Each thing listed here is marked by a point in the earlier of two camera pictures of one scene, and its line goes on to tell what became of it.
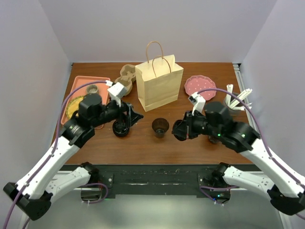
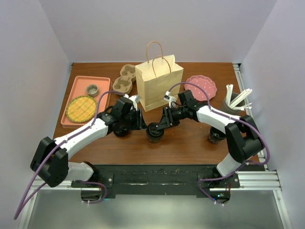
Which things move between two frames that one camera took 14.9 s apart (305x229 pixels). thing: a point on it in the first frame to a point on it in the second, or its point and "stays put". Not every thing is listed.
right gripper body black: (196, 124) to (177, 115)
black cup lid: (179, 130) to (152, 131)
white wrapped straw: (229, 89) stays put
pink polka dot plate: (196, 83) stays put
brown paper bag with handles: (158, 81) stays put
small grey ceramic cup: (92, 89) stays put
